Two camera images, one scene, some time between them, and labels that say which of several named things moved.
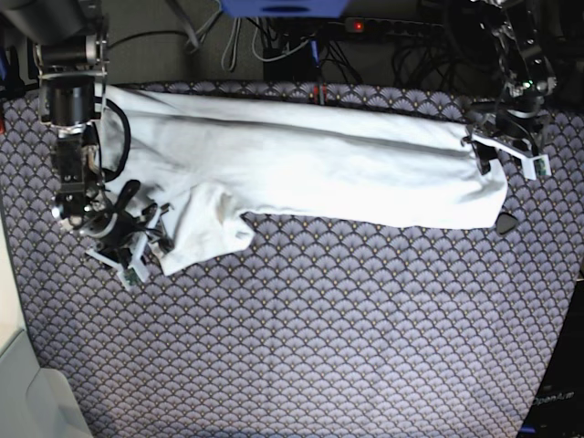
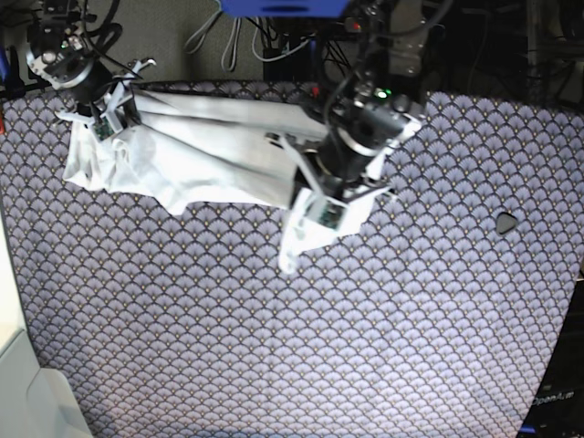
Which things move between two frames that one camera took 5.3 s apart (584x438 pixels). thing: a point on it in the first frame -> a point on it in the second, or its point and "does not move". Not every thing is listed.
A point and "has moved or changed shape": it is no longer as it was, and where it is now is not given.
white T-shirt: (203, 162) has moved or changed shape
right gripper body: (516, 125) -> (337, 165)
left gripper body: (113, 234) -> (99, 86)
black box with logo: (558, 410) does not move
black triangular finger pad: (505, 223) does not move
